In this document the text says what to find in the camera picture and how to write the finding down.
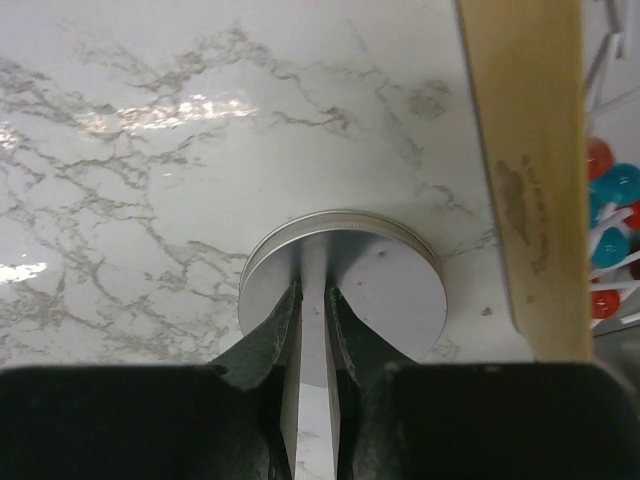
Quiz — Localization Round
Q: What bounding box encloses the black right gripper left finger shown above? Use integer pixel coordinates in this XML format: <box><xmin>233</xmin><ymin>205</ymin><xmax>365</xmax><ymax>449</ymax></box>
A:
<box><xmin>207</xmin><ymin>280</ymin><xmax>303</xmax><ymax>392</ymax></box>

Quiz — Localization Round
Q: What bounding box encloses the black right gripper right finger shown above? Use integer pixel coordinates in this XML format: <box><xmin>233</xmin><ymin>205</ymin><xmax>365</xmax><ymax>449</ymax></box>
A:
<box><xmin>324</xmin><ymin>285</ymin><xmax>410</xmax><ymax>390</ymax></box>

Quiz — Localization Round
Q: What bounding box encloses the silver round jar lid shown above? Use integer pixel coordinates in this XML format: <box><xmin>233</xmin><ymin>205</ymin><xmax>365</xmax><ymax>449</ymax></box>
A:
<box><xmin>238</xmin><ymin>210</ymin><xmax>448</xmax><ymax>387</ymax></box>

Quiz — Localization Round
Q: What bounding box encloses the gold tin of lollipops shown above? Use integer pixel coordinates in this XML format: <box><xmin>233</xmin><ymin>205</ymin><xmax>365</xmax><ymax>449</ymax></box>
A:
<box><xmin>457</xmin><ymin>0</ymin><xmax>640</xmax><ymax>364</ymax></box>

